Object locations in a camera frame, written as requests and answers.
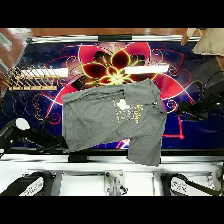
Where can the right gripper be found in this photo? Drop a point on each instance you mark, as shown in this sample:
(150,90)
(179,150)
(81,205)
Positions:
(193,110)

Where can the grey T-shirt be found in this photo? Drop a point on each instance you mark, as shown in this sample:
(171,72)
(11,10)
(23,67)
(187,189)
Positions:
(96,120)

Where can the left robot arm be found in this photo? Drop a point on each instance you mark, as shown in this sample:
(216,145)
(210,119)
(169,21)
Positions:
(31,135)

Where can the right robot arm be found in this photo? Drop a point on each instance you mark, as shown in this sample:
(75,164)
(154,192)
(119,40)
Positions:
(213,98)

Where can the beige garment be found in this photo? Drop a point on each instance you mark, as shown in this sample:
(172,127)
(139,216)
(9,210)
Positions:
(211,41)

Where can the silver frame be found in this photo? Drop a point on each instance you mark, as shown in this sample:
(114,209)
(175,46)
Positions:
(100,166)

